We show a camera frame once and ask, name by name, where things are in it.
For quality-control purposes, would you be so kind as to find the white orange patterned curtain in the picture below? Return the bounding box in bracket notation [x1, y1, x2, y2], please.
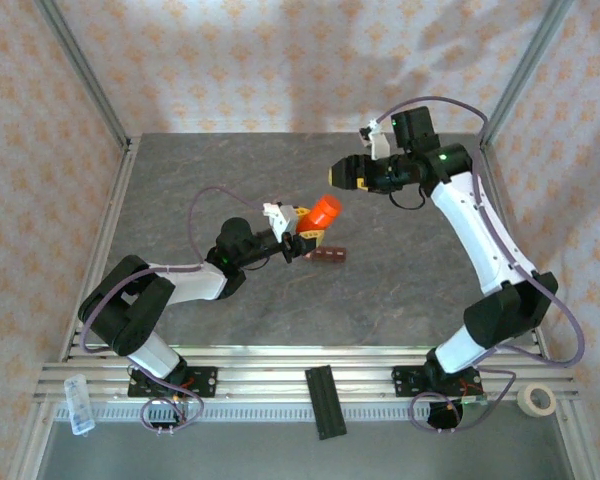
[0, 0, 600, 480]

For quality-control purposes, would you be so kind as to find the aluminium corner post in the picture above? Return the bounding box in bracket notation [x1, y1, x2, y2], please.
[33, 0, 134, 151]
[479, 0, 576, 151]

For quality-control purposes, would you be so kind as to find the white masking tape roll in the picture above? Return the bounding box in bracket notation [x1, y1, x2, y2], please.
[517, 383, 558, 419]

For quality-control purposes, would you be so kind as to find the aluminium side rail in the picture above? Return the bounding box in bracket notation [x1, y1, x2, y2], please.
[478, 138, 552, 362]
[58, 137, 142, 362]

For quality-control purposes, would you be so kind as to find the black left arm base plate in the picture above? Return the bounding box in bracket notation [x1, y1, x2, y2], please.
[127, 365, 218, 399]

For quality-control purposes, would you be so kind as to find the orange pill bottle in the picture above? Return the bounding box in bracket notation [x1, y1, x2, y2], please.
[305, 194, 344, 232]

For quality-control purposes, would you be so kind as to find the aluminium front rail frame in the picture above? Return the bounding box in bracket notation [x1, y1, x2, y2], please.
[32, 344, 581, 406]

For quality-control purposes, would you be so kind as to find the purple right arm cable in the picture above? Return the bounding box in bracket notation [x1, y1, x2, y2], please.
[379, 96, 586, 435]

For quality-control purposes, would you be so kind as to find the grey metal panel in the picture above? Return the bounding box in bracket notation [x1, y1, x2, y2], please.
[34, 419, 576, 480]

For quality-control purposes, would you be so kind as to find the white slotted cable duct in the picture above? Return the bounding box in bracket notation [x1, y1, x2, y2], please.
[53, 403, 564, 422]

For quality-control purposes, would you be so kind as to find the black plastic rail piece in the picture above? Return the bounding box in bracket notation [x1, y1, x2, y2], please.
[304, 366, 349, 441]

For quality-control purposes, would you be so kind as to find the orange bottle cap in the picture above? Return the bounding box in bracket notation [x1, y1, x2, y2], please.
[317, 194, 344, 220]

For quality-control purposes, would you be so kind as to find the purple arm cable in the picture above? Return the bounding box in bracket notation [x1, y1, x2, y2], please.
[379, 96, 586, 435]
[79, 187, 271, 436]

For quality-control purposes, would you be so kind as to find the black right camera cable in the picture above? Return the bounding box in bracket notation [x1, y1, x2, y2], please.
[388, 183, 427, 211]

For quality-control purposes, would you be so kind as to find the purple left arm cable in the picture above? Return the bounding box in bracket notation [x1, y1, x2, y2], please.
[79, 187, 271, 436]

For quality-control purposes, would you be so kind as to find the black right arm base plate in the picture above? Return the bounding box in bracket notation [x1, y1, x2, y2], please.
[392, 364, 481, 399]

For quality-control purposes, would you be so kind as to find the brown chocolate bar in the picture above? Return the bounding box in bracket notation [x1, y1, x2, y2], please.
[303, 246, 349, 264]

